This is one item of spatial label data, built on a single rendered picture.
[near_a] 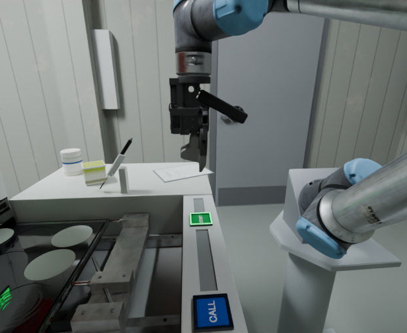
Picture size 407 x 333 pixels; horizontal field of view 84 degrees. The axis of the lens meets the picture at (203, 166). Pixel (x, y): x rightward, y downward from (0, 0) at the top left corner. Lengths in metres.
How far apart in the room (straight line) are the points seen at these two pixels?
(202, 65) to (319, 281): 0.76
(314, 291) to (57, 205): 0.89
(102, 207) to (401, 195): 0.72
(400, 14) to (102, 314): 0.64
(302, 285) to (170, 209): 0.52
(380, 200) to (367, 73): 2.69
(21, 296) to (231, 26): 0.62
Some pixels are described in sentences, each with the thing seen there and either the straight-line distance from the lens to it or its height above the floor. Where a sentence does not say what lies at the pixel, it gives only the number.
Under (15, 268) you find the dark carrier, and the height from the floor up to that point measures 0.90.
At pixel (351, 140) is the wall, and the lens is 3.11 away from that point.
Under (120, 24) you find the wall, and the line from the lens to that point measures 2.51.
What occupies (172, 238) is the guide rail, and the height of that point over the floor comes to 0.85.
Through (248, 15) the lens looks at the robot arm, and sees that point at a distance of 0.40.
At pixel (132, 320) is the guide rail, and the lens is 0.55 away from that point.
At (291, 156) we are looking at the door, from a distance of 2.71.
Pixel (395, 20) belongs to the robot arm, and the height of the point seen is 1.37.
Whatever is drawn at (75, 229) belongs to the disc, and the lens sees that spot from 0.77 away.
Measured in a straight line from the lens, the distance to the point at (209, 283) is 0.45.
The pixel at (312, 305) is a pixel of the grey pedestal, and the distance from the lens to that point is 0.99.
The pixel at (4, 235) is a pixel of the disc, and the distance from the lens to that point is 0.85.
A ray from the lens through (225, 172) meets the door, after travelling 2.52.
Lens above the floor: 1.28
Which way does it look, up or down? 18 degrees down
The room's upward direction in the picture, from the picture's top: straight up
